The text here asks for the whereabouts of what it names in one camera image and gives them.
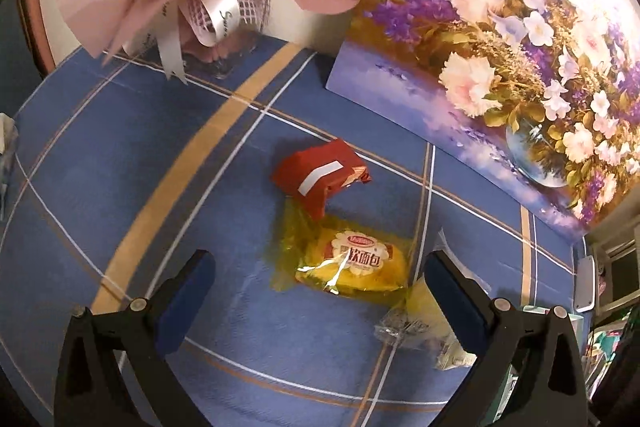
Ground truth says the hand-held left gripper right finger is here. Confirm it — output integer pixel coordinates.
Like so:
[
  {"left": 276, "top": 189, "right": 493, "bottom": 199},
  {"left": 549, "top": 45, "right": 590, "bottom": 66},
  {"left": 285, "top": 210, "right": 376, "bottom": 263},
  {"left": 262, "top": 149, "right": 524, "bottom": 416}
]
[{"left": 424, "top": 249, "right": 591, "bottom": 427}]

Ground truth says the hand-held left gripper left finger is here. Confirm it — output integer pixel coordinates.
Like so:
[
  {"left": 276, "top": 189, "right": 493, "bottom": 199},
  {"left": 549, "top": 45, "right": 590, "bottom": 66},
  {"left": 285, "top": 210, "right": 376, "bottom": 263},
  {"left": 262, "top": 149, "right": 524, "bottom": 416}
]
[{"left": 54, "top": 249, "right": 217, "bottom": 427}]

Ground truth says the white tray with green rim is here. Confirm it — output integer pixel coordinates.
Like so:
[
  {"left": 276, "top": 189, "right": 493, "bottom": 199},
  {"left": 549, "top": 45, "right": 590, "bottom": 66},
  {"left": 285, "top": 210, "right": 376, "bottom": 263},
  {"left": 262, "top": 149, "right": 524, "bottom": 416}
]
[{"left": 500, "top": 304, "right": 586, "bottom": 413}]

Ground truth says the yellow bread packet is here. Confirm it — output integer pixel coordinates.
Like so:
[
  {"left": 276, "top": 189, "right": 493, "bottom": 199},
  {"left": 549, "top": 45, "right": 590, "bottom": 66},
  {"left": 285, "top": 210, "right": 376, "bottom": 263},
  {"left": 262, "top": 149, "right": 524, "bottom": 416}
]
[{"left": 270, "top": 202, "right": 418, "bottom": 308}]

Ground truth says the clear wrapped pale bun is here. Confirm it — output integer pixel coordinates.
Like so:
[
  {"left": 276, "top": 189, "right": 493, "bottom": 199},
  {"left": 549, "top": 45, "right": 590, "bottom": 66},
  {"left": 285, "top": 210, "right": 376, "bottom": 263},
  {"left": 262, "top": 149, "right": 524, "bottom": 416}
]
[{"left": 375, "top": 227, "right": 478, "bottom": 370}]

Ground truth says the white plastic box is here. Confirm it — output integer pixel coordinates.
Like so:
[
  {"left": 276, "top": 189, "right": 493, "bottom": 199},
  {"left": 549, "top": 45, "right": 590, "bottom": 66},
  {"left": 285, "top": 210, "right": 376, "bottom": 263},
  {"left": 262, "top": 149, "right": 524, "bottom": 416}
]
[{"left": 575, "top": 256, "right": 597, "bottom": 313}]

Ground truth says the blue plaid tablecloth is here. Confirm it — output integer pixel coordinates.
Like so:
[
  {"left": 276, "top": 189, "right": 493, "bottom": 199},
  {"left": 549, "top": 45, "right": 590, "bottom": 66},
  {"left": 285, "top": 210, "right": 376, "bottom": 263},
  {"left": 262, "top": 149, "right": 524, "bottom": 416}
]
[{"left": 0, "top": 34, "right": 591, "bottom": 427}]

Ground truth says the white shelf unit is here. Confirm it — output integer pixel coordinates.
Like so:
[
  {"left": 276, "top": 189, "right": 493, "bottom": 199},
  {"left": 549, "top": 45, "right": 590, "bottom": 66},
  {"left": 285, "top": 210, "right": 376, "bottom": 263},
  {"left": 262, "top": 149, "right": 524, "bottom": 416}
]
[{"left": 587, "top": 227, "right": 640, "bottom": 333}]

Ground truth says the red white-striped snack packet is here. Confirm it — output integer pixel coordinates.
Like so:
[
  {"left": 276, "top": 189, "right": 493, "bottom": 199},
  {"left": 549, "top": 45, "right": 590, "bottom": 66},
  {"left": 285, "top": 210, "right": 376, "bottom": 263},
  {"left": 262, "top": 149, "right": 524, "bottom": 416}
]
[{"left": 270, "top": 138, "right": 373, "bottom": 222}]

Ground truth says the blue white tissue pack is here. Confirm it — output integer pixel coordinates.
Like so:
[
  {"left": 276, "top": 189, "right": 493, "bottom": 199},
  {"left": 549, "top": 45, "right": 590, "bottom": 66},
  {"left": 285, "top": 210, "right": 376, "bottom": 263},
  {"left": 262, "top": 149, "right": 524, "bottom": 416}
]
[{"left": 0, "top": 114, "right": 20, "bottom": 218}]

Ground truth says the flower painting canvas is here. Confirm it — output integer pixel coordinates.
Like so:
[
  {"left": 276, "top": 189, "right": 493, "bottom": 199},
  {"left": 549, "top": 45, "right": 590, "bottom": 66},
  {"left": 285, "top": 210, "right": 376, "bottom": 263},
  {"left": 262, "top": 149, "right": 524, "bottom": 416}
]
[{"left": 325, "top": 0, "right": 640, "bottom": 238}]

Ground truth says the pink wooden frame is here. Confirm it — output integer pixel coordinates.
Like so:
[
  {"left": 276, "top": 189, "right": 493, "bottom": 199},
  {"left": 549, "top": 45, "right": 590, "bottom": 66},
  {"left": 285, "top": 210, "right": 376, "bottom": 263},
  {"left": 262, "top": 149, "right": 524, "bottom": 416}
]
[{"left": 15, "top": 0, "right": 56, "bottom": 75}]

